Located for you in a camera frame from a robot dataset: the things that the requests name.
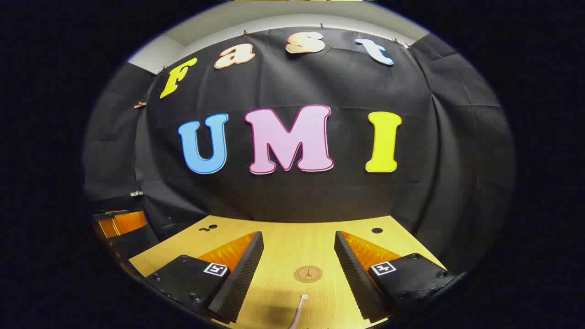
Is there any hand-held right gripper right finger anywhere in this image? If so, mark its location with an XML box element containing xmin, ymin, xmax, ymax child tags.
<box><xmin>335</xmin><ymin>231</ymin><xmax>457</xmax><ymax>323</ymax></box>

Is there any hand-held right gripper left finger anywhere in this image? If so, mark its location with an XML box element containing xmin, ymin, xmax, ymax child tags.
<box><xmin>145</xmin><ymin>231</ymin><xmax>265</xmax><ymax>324</ymax></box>

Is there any round wooden coaster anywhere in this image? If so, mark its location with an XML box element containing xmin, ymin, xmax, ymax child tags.
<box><xmin>293</xmin><ymin>266</ymin><xmax>323</xmax><ymax>283</ymax></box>

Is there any black backdrop cloth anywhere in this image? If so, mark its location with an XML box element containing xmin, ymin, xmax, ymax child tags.
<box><xmin>82</xmin><ymin>27</ymin><xmax>517</xmax><ymax>279</ymax></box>

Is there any wooden desktop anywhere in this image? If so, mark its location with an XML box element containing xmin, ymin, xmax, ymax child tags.
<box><xmin>129</xmin><ymin>216</ymin><xmax>446</xmax><ymax>329</ymax></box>

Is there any white toothbrush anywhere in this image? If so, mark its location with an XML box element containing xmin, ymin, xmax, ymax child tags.
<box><xmin>288</xmin><ymin>295</ymin><xmax>308</xmax><ymax>329</ymax></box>

